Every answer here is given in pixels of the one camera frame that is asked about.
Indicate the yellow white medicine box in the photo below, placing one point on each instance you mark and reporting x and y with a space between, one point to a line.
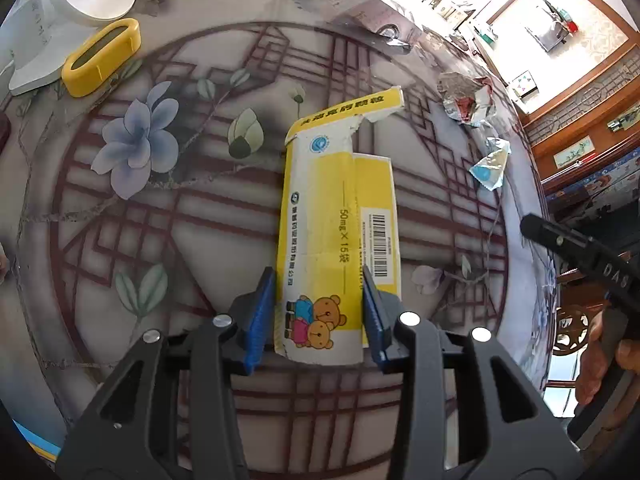
320 210

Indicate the blue flat box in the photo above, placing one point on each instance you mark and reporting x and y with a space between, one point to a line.
37 442

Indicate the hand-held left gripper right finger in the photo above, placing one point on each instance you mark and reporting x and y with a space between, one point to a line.
376 321

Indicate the floral tablecloth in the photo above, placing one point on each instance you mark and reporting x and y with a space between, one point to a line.
200 235

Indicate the yellow oval container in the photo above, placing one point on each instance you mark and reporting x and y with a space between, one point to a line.
100 57

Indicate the blue white sachet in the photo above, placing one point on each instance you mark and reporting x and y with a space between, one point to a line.
491 165

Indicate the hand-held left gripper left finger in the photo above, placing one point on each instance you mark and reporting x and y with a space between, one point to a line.
260 321

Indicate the carved wooden chair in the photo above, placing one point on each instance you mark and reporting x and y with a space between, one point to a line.
570 332

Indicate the person's right hand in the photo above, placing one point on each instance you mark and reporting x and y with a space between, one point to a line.
590 360

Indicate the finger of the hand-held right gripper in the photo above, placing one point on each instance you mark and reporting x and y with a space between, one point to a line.
555 237

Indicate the crumpled silver foil wrapper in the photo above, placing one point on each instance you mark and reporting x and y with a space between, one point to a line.
467 97

